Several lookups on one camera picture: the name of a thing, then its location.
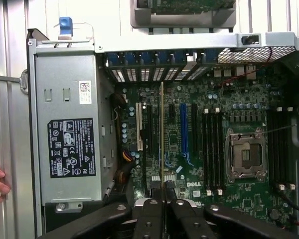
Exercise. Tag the long black expansion slot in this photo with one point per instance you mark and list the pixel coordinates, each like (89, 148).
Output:
(194, 129)

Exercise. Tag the black RAM slot white clips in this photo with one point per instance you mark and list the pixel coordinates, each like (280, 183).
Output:
(216, 149)
(277, 147)
(205, 149)
(289, 147)

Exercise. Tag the grey metal clamp bracket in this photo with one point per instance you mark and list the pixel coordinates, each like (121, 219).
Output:
(21, 83)

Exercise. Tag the metal CPU socket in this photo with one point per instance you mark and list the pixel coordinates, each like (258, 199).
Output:
(246, 154)

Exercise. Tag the round coin cell battery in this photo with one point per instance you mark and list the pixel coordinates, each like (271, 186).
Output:
(274, 214)

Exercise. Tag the white expansion slot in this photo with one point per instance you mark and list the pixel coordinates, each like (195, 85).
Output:
(139, 124)

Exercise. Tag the grey power supply unit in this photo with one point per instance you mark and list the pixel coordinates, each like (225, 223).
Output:
(67, 154)

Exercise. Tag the blue plastic case latch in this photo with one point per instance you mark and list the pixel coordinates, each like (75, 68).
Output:
(65, 26)

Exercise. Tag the grey open PC case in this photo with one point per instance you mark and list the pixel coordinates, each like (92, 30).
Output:
(189, 39)

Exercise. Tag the green circuit board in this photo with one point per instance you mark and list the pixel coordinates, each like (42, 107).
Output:
(189, 6)

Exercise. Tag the blue expansion slot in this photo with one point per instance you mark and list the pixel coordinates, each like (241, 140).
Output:
(184, 129)

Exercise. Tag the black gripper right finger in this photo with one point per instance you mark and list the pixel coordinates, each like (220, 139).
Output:
(187, 221)

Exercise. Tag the grey tray with board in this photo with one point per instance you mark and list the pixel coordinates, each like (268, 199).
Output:
(184, 23)

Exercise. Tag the short black expansion slot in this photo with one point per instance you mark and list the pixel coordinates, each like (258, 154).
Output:
(172, 110)

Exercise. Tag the thin metal locking lever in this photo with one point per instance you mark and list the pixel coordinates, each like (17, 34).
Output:
(280, 129)

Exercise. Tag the green Dell motherboard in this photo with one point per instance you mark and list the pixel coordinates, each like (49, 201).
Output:
(241, 104)

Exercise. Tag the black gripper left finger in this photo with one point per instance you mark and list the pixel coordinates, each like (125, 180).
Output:
(149, 221)

